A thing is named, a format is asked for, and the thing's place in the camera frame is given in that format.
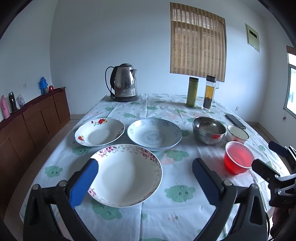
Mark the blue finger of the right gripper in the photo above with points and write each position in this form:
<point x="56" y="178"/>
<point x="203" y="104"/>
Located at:
<point x="264" y="171"/>
<point x="280" y="150"/>

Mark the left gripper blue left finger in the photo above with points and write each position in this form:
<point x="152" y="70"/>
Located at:
<point x="80" y="182"/>

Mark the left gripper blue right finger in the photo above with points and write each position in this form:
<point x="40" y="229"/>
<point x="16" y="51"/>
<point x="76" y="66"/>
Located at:
<point x="210" y="182"/>

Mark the red plastic bowl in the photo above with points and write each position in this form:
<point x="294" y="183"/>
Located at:
<point x="237" y="158"/>

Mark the white enamel bowl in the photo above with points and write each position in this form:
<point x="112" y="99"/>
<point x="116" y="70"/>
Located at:
<point x="237" y="134"/>

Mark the pink floral white plate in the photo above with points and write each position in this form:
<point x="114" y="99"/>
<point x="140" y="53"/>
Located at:
<point x="127" y="175"/>

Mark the red flower white plate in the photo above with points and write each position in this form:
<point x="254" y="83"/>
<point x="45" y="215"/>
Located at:
<point x="99" y="132"/>

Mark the stainless steel bowl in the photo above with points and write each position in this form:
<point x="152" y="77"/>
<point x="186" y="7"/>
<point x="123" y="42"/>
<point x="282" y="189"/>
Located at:
<point x="208" y="130"/>

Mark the person's right hand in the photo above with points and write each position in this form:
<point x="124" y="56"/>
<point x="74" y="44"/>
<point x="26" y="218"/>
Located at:
<point x="280" y="216"/>

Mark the side window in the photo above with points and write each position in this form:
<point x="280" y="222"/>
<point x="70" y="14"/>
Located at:
<point x="289" y="105"/>

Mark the black smartphone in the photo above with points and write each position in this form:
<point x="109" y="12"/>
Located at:
<point x="235" y="121"/>

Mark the cloud print tablecloth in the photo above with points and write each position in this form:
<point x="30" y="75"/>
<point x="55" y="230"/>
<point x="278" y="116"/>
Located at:
<point x="160" y="217"/>

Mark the blue patterned plate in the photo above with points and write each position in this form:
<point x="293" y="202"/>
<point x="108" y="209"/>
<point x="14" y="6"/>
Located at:
<point x="154" y="134"/>

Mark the wooden sideboard cabinet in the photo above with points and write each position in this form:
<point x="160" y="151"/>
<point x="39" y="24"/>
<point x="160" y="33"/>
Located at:
<point x="25" y="133"/>

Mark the glass tea bottle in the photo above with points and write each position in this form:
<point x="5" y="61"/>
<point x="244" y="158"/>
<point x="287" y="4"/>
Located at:
<point x="209" y="92"/>

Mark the green thermos bottle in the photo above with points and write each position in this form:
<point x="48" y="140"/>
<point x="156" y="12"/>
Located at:
<point x="192" y="91"/>

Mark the small picture card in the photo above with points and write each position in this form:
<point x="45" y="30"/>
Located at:
<point x="20" y="100"/>

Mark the blue thermos jug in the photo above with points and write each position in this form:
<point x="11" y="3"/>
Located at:
<point x="43" y="86"/>

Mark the pink thermos flask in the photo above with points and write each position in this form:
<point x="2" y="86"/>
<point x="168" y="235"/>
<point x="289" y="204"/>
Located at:
<point x="4" y="107"/>

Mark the stainless electric kettle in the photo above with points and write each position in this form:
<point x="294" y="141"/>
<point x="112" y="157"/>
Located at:
<point x="123" y="83"/>

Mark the black thermos flask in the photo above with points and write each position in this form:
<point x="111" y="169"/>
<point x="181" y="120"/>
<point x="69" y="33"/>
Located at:
<point x="12" y="101"/>

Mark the bamboo window blind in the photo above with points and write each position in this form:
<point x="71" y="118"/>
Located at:
<point x="198" y="42"/>

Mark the wall electrical panel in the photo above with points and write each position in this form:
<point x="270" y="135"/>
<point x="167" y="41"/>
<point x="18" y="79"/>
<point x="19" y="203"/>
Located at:
<point x="252" y="37"/>

